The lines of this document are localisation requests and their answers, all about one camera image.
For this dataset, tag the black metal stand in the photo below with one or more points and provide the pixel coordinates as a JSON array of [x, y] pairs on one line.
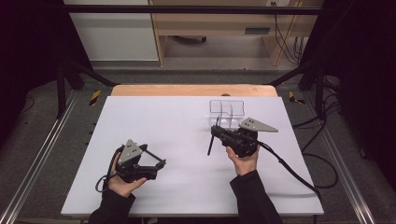
[[61, 93], [320, 93]]

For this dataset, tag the black curtain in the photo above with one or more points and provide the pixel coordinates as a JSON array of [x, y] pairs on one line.
[[367, 62], [28, 46]]

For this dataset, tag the wooden table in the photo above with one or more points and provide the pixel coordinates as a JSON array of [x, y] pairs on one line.
[[186, 90]]

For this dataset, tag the black pen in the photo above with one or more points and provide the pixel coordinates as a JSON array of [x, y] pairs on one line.
[[211, 146], [154, 155]]

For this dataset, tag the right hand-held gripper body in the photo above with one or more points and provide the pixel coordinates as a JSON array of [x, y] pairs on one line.
[[243, 141]]

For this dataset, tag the black horizontal frame bar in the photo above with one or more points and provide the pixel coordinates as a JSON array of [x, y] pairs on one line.
[[186, 9]]

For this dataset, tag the white cabinet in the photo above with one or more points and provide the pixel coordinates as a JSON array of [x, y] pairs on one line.
[[115, 37]]

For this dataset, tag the aluminium floor rail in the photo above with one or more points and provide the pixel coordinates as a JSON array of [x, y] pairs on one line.
[[355, 202], [37, 161]]

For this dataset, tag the clear plastic pen holder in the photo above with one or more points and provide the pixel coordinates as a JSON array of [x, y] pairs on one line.
[[226, 109]]

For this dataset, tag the person's left hand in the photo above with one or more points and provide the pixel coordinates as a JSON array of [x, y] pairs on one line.
[[123, 186]]

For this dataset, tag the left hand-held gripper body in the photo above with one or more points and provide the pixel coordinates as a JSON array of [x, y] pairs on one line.
[[130, 154]]

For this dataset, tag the light wooden desk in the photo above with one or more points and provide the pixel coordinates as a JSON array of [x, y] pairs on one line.
[[218, 23]]

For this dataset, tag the person's right hand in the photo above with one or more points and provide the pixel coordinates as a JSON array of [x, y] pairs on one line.
[[244, 165]]

